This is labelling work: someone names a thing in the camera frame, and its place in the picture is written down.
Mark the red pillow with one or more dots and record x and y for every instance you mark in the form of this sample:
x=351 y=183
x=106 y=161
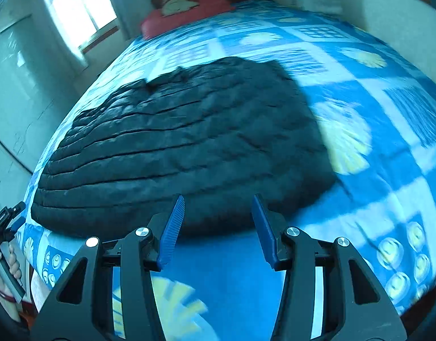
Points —
x=211 y=10

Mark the person's left hand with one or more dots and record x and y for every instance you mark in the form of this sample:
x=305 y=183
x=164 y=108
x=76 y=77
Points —
x=14 y=264

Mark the blue patterned bedsheet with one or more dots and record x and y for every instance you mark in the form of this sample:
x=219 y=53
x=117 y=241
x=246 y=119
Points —
x=363 y=191

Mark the white wardrobe with circle pattern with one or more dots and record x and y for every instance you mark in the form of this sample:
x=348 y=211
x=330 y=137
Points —
x=26 y=106

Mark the black puffer jacket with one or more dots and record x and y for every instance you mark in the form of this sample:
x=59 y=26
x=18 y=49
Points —
x=186 y=142

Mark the person's left forearm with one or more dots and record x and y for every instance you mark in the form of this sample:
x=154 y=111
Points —
x=7 y=309

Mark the window with white frame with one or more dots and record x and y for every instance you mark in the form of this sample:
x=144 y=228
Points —
x=79 y=7

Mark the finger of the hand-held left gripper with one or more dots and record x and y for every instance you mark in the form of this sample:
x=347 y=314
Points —
x=18 y=216

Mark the small printed cushion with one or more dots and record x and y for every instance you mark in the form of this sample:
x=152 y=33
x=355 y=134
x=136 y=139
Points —
x=179 y=6

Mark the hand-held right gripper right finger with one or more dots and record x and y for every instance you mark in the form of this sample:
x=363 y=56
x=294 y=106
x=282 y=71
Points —
x=264 y=231

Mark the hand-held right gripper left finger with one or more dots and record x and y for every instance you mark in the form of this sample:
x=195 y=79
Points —
x=172 y=231

